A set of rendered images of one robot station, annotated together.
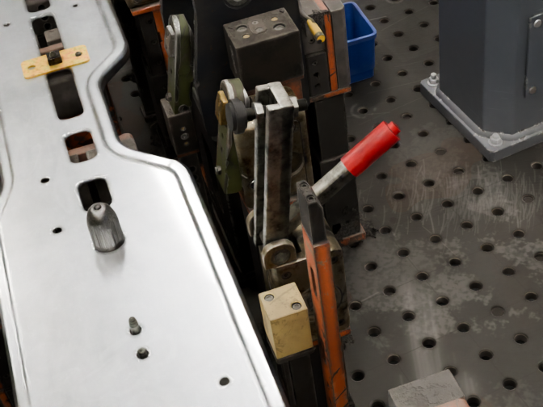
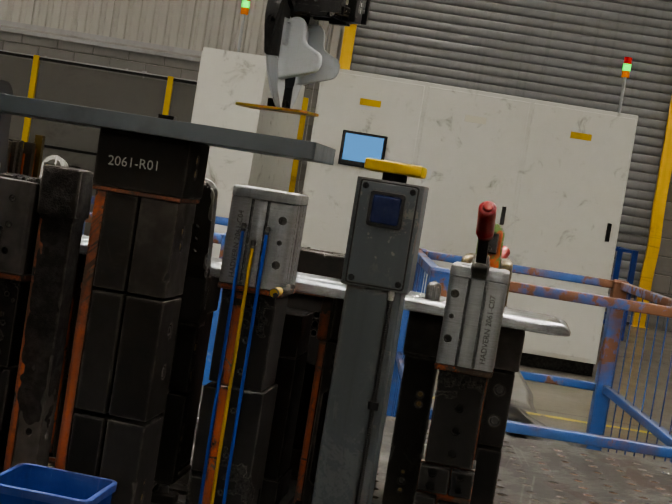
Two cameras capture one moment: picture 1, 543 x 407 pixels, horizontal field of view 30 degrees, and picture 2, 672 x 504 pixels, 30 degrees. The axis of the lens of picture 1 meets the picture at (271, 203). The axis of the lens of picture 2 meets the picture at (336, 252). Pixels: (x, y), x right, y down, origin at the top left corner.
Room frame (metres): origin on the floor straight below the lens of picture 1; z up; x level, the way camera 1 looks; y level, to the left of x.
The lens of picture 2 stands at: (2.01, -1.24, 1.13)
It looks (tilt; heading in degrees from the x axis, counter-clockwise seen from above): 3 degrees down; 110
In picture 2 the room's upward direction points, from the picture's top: 9 degrees clockwise
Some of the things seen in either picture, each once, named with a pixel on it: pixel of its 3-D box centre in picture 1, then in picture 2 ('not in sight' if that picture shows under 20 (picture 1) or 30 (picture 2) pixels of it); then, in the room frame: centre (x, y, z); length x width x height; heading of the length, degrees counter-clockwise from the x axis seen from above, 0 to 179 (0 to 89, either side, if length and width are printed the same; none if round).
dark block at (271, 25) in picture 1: (283, 174); not in sight; (0.90, -0.02, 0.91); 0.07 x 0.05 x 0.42; 102
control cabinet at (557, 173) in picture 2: not in sight; (461, 192); (-0.41, 8.20, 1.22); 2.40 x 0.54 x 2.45; 19
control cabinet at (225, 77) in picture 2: not in sight; (243, 159); (-2.41, 8.52, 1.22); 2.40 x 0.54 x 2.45; 105
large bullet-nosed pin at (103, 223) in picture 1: (104, 228); not in sight; (0.74, 0.17, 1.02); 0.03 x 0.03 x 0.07
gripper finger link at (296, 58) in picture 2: not in sight; (296, 62); (1.51, -0.05, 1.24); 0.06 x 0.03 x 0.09; 176
